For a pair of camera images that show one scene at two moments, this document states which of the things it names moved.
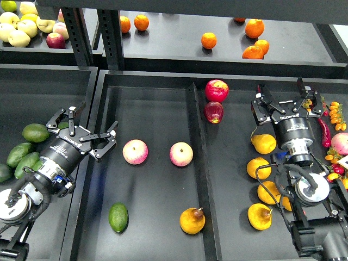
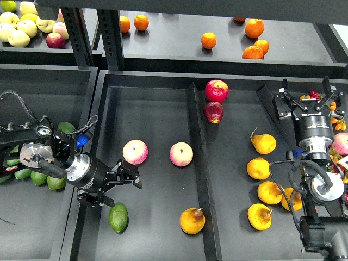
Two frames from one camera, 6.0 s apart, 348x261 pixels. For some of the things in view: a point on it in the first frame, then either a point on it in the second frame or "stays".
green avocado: (118, 216) stays
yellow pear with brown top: (192, 220) stays
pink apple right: (181, 154) stays
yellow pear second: (263, 173) stays
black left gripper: (63, 155) → (86, 172)
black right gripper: (294, 132) → (315, 132)
